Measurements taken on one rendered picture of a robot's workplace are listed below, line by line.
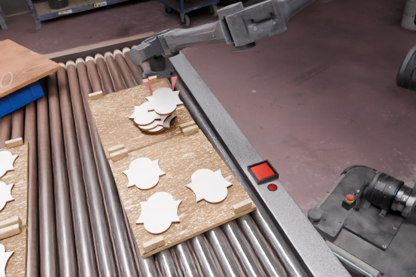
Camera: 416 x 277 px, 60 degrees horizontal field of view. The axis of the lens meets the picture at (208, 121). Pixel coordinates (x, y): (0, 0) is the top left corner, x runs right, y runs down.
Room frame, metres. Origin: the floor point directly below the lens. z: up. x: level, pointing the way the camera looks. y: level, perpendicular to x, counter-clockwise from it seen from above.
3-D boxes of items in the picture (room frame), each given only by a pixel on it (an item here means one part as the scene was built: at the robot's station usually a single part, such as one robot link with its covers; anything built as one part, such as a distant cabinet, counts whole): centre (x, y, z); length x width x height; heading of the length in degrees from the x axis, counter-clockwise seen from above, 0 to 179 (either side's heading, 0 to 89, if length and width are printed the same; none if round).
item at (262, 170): (0.82, -0.16, 0.92); 0.06 x 0.06 x 0.01; 18
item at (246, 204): (0.66, -0.08, 0.95); 0.06 x 0.02 x 0.03; 112
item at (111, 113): (1.19, 0.27, 0.93); 0.41 x 0.35 x 0.02; 21
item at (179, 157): (0.80, 0.12, 0.93); 0.41 x 0.35 x 0.02; 22
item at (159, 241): (0.57, 0.17, 0.95); 0.06 x 0.02 x 0.03; 112
